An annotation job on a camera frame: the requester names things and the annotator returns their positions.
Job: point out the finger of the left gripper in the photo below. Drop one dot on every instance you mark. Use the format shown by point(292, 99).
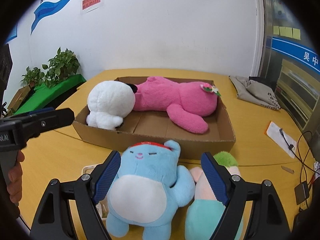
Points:
point(34, 125)
point(40, 111)

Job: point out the grey cloth bag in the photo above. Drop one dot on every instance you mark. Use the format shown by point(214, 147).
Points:
point(254, 92)

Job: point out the wooden stick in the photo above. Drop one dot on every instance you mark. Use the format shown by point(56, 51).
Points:
point(291, 171)

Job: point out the person left hand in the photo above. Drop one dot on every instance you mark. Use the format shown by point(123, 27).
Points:
point(15, 176)

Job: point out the yellow sticky notes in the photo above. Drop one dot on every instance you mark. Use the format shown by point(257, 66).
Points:
point(289, 32)

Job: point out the white panda plush toy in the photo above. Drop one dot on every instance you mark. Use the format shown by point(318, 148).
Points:
point(109, 102)

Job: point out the green haired teal plush toy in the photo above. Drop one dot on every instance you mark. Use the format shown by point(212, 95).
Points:
point(205, 212)

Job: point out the green cloth covered bench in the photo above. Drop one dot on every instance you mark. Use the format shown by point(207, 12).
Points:
point(52, 97)

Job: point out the small black adapter box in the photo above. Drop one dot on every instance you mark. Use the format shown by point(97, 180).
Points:
point(302, 192)

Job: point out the white orange paper card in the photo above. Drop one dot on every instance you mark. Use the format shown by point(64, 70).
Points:
point(283, 140)

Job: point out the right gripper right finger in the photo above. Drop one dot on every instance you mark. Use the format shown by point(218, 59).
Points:
point(267, 219)

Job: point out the large potted green plant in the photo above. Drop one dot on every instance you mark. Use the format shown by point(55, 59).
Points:
point(59, 68)

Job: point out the small potted green plant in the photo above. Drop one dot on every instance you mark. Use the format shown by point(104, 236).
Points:
point(33, 77)

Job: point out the red wall notice sign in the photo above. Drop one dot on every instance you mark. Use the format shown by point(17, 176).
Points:
point(90, 5)

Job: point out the blue wall ribbon decal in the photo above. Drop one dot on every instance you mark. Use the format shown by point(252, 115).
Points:
point(55, 5)

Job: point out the pink plush bear toy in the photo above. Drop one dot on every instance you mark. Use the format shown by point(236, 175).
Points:
point(186, 103)

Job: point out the cardboard box tray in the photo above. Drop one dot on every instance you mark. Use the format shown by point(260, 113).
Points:
point(155, 126)

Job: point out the cardboard box on bench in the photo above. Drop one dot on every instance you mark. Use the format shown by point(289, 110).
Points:
point(18, 98)

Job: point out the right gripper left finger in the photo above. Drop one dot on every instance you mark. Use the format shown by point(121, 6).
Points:
point(53, 218)

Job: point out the blue plush cat toy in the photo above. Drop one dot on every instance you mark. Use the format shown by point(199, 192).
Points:
point(148, 189)

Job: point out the blue door banner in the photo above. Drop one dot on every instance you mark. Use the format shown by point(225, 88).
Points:
point(297, 52)

